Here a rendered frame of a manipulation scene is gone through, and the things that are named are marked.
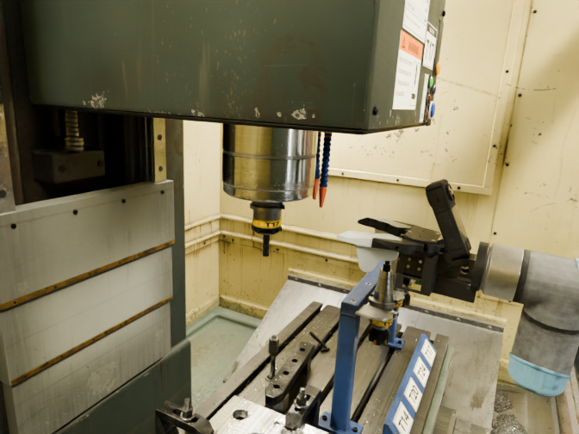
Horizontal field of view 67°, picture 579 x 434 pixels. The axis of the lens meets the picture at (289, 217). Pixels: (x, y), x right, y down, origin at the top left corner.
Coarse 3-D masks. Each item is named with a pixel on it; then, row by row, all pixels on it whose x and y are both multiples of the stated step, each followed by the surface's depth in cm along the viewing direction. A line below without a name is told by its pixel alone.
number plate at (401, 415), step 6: (402, 408) 103; (396, 414) 99; (402, 414) 101; (408, 414) 103; (396, 420) 98; (402, 420) 100; (408, 420) 102; (396, 426) 97; (402, 426) 99; (408, 426) 100; (402, 432) 97; (408, 432) 99
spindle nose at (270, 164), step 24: (240, 144) 67; (264, 144) 66; (288, 144) 66; (312, 144) 70; (240, 168) 68; (264, 168) 67; (288, 168) 67; (312, 168) 71; (240, 192) 69; (264, 192) 68; (288, 192) 69; (312, 192) 74
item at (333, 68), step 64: (64, 0) 71; (128, 0) 65; (192, 0) 60; (256, 0) 56; (320, 0) 52; (384, 0) 51; (64, 64) 74; (128, 64) 68; (192, 64) 63; (256, 64) 58; (320, 64) 54; (384, 64) 55; (320, 128) 56; (384, 128) 62
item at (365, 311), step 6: (366, 306) 94; (360, 312) 91; (366, 312) 91; (372, 312) 91; (378, 312) 92; (384, 312) 92; (366, 318) 90; (372, 318) 89; (378, 318) 89; (384, 318) 89; (390, 318) 90
